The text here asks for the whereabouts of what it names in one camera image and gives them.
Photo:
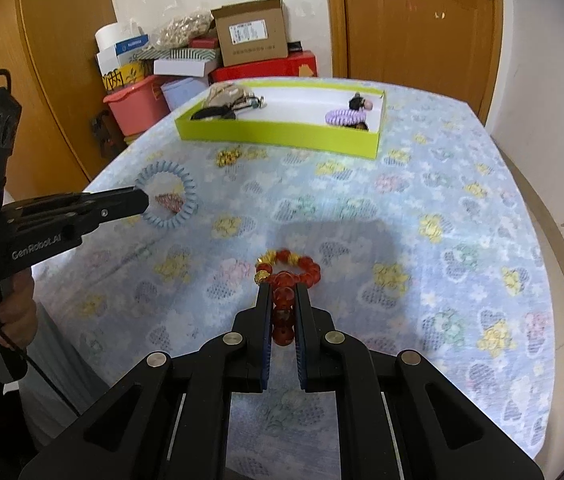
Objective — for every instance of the yellow printed container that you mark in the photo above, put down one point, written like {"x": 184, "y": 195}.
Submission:
{"x": 121, "y": 77}

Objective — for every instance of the brown cardboard box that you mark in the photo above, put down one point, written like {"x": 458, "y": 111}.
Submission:
{"x": 252, "y": 40}

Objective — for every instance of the blue and white box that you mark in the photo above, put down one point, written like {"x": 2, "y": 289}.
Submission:
{"x": 131, "y": 46}

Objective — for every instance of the large red gift box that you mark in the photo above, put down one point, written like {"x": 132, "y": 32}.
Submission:
{"x": 272, "y": 67}

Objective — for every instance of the small black box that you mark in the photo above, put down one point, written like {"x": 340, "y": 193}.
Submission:
{"x": 294, "y": 49}

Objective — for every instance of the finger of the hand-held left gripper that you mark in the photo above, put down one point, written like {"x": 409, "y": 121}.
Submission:
{"x": 111, "y": 196}
{"x": 116, "y": 212}

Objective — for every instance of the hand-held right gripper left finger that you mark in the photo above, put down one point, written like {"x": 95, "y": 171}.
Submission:
{"x": 266, "y": 350}

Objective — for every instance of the yellow plastic tub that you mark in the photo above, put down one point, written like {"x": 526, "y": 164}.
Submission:
{"x": 132, "y": 140}

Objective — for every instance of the beige hair claw clip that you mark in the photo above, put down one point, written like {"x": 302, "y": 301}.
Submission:
{"x": 221, "y": 94}

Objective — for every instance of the wooden door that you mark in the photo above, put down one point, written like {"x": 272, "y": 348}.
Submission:
{"x": 422, "y": 30}

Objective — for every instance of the pink plastic bin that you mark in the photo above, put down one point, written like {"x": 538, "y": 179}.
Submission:
{"x": 134, "y": 107}

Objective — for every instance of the light blue round container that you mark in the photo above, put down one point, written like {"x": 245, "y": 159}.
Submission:
{"x": 181, "y": 92}

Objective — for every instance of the green striped flat box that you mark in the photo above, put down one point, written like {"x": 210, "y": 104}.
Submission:
{"x": 181, "y": 53}

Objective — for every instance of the black wristband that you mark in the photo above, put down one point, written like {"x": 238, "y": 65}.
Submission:
{"x": 211, "y": 113}

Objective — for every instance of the green cardboard box tray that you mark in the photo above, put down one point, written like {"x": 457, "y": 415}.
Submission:
{"x": 282, "y": 136}

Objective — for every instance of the small red box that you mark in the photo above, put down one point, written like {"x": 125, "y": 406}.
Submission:
{"x": 204, "y": 43}

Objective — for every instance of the white flat box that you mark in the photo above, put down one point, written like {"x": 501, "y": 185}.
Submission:
{"x": 181, "y": 67}

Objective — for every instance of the wooden wardrobe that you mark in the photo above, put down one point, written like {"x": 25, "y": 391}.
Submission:
{"x": 36, "y": 60}

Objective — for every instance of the clear bag of nuts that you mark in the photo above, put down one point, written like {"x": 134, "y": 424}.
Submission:
{"x": 181, "y": 30}

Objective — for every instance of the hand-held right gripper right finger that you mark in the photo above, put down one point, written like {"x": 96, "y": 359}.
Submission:
{"x": 302, "y": 350}

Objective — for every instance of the white paper roll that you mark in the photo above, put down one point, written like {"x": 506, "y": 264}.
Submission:
{"x": 111, "y": 35}

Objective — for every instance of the pink rhinestone hair clip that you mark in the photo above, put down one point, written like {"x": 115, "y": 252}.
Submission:
{"x": 169, "y": 201}

